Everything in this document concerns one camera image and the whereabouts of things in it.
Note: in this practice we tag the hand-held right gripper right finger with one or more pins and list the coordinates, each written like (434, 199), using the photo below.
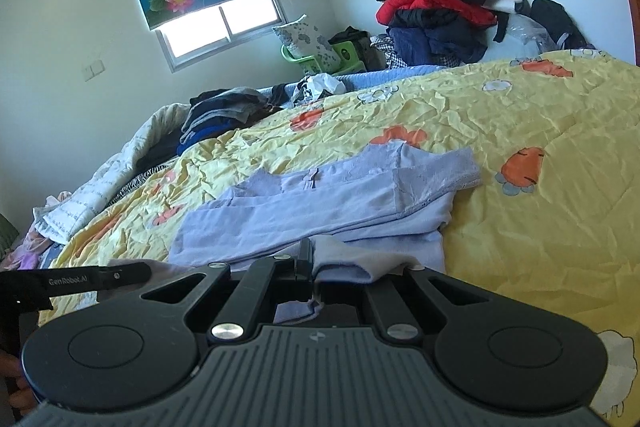
(387, 307)

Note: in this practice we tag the checkered cloth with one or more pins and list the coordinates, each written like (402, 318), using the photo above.
(385, 49)

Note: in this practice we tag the black backpack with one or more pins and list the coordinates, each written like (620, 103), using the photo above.
(555, 22)

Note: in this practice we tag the yellow cartoon print quilt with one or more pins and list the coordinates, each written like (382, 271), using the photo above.
(525, 157)

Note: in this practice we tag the dark bag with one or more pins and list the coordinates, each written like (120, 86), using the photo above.
(360, 39)

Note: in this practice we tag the white wall switch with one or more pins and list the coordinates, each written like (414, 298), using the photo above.
(94, 71)

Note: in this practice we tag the green plastic chair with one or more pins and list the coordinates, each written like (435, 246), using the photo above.
(345, 57)

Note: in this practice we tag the lavender long-sleeve shirt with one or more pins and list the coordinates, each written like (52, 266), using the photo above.
(325, 202)

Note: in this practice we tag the pink cloth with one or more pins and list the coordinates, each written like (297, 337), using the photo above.
(30, 247)

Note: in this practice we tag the person's left hand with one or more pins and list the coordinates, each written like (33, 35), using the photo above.
(17, 387)

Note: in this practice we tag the grey floral pillow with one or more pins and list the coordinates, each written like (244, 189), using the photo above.
(305, 39)

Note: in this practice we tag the pile of dark folded clothes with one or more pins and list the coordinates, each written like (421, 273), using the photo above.
(220, 117)

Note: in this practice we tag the white quilted blanket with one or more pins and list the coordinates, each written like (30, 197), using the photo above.
(110, 172)

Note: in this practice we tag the navy puffer jacket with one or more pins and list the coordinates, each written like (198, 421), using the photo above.
(440, 37)

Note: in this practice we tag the blue bed sheet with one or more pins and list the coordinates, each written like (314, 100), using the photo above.
(400, 74)

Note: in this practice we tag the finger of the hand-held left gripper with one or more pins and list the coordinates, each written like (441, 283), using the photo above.
(127, 273)

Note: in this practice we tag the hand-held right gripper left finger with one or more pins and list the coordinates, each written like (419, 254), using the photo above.
(260, 287)

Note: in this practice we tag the window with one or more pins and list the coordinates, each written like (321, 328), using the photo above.
(225, 27)

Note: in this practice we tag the clear plastic bag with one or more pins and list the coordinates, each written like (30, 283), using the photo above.
(525, 32)

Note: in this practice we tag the white and black printed cloth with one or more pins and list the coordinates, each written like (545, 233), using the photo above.
(317, 87)

